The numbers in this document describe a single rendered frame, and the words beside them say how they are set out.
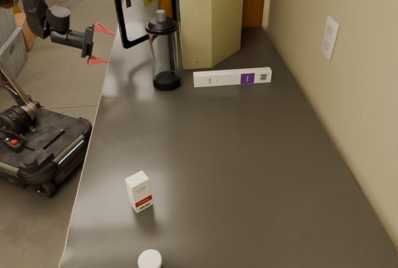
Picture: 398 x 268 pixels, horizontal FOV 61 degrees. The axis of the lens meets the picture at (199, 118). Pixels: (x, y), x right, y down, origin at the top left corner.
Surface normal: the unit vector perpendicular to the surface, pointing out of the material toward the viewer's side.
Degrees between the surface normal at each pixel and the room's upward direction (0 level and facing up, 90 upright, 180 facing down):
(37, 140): 0
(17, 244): 0
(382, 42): 90
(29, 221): 0
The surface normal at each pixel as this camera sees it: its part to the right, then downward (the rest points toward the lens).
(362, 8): -1.00, 0.07
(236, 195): -0.02, -0.79
